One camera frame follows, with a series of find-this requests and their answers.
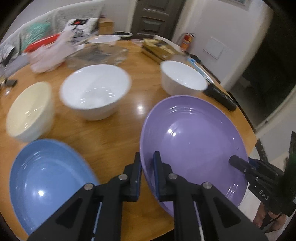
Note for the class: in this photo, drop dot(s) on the black round bin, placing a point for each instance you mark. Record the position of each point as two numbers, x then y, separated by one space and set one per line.
123 35

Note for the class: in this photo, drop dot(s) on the wooden side cabinet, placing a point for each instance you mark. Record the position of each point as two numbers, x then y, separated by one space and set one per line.
105 26

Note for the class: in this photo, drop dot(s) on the red lidded container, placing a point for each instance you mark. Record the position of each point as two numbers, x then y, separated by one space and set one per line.
42 42

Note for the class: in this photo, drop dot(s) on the glass ashtray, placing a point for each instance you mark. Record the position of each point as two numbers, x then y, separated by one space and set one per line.
97 54

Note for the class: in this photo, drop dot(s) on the blue wrapped chopsticks packet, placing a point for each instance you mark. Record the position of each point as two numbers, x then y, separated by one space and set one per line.
198 69

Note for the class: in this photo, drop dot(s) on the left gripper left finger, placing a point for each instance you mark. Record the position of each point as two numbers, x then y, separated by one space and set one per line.
94 212

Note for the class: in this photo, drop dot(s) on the black phone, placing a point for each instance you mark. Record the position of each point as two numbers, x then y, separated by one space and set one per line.
10 83

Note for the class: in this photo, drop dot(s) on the cream bowl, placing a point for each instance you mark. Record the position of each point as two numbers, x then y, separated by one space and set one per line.
32 113

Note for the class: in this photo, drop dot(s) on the sofa with lace cover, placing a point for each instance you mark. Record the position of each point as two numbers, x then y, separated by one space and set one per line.
80 17

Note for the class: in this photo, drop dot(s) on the blue plate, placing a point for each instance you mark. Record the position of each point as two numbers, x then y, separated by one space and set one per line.
44 175

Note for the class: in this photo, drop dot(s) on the dark door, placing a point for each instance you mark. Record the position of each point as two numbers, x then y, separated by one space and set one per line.
156 17

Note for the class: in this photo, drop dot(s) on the red fire extinguisher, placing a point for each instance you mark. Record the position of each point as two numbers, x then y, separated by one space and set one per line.
185 40

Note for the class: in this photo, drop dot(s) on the white basin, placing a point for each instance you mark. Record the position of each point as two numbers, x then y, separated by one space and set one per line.
110 40

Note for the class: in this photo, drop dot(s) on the gold tissue box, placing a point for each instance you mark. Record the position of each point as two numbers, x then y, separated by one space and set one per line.
159 50

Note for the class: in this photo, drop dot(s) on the white tree print cushion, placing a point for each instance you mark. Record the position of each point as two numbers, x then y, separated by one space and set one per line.
81 28

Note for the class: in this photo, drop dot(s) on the large white bowl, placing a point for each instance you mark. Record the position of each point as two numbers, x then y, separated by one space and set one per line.
94 92

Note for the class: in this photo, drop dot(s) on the purple plate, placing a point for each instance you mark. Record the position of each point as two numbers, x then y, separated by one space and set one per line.
197 140

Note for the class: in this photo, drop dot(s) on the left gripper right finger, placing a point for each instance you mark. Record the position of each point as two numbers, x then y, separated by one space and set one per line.
201 212

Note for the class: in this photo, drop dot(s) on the teal cushion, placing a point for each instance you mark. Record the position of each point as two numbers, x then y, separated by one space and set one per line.
34 32

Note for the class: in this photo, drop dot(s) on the small white bowl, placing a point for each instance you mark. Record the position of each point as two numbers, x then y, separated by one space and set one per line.
180 79

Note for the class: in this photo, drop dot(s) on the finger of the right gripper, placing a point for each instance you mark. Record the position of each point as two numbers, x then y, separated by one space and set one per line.
248 168

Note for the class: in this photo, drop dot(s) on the white plastic bag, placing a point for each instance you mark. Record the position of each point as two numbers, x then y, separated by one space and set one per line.
49 57

